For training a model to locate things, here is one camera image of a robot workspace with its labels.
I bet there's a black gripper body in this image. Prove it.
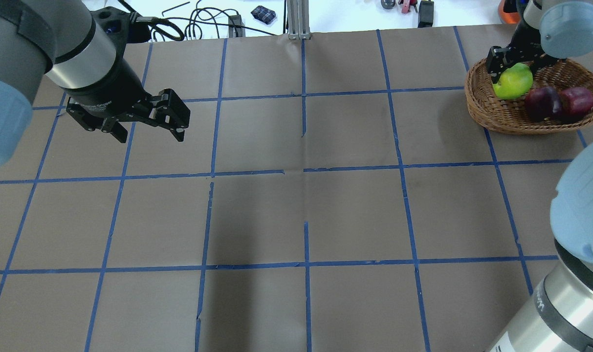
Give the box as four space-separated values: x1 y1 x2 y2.
66 62 153 132
487 20 565 83

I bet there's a green apple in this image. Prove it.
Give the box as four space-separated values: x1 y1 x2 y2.
492 63 534 100

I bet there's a dark red apple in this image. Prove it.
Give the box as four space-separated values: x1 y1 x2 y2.
524 86 564 122

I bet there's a red yellow apple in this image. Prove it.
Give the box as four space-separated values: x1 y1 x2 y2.
558 87 593 123

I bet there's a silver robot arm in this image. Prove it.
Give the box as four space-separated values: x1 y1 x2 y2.
0 0 191 166
485 0 593 352

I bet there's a wicker basket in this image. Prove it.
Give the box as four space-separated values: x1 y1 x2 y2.
464 59 593 134

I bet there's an orange object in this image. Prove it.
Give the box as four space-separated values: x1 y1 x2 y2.
498 0 528 24

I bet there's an aluminium frame post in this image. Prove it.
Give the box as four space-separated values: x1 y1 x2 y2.
286 0 310 40

